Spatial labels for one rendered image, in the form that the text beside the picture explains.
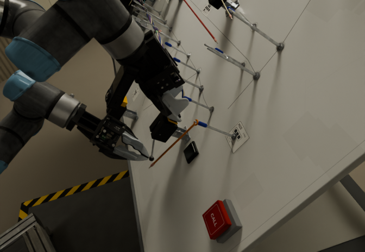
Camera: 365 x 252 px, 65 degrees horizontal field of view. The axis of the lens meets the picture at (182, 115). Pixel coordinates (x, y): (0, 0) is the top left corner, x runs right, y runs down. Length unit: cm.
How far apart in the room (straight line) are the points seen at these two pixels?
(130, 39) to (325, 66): 33
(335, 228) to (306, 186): 43
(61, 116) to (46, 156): 184
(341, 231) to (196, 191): 42
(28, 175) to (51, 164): 18
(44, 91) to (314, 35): 56
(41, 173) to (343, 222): 203
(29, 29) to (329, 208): 83
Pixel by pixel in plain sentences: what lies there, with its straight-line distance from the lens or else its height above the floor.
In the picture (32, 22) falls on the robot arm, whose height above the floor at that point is 143.
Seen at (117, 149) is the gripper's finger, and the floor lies 108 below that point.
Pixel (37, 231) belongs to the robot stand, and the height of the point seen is 23.
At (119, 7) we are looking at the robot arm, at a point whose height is 141.
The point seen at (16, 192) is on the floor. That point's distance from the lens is 242.
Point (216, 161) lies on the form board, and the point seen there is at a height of 109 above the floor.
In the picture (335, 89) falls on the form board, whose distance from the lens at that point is 50.
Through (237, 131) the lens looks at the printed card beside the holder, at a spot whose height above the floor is 115.
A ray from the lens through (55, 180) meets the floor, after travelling 231.
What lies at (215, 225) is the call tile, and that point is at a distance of 54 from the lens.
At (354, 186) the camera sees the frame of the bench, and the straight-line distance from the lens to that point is 99.
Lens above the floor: 158
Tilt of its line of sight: 42 degrees down
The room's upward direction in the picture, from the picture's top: 12 degrees counter-clockwise
